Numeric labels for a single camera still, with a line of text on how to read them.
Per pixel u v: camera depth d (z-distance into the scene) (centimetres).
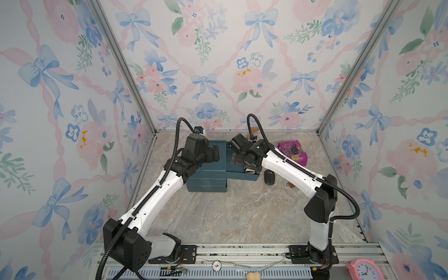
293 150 103
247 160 58
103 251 35
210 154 69
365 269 69
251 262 73
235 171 75
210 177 78
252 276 67
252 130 120
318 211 53
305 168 51
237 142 63
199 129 67
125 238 38
